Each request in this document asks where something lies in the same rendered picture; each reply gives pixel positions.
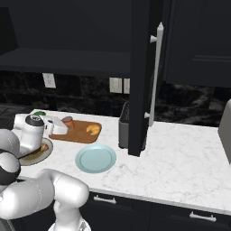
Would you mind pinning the green round object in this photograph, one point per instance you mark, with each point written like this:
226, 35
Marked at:
39, 113

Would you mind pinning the light blue plate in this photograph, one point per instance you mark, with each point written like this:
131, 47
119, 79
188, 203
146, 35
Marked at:
95, 158

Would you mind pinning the white wall outlet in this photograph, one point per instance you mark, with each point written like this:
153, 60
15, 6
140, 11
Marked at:
49, 80
115, 85
126, 86

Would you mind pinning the pale grey appliance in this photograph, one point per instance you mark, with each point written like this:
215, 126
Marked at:
226, 132

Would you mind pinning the brown pastry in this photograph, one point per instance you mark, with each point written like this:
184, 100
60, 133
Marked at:
44, 147

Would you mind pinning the dark grey toaster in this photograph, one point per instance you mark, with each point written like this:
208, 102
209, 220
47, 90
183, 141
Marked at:
123, 132

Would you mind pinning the brown jam jar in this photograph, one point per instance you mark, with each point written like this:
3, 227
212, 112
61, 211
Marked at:
68, 121

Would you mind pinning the open black wall cabinet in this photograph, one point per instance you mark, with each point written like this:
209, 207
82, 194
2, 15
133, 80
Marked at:
66, 39

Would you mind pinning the open black cabinet door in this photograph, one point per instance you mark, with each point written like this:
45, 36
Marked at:
140, 75

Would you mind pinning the golden croissant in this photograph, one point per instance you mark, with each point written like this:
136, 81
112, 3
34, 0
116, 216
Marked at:
93, 129

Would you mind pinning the black drawer front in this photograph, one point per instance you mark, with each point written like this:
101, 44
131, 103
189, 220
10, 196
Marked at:
120, 213
186, 221

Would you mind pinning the brown wooden cutting board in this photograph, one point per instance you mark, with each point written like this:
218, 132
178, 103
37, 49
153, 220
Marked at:
79, 134

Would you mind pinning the olive grey plate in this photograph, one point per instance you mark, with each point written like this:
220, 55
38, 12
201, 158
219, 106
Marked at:
36, 156

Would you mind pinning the closed black cabinet door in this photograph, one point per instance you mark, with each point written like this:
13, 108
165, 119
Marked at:
198, 42

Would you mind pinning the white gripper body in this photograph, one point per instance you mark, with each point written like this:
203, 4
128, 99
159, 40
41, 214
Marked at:
59, 125

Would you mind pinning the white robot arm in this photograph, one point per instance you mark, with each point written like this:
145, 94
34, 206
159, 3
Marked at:
27, 192

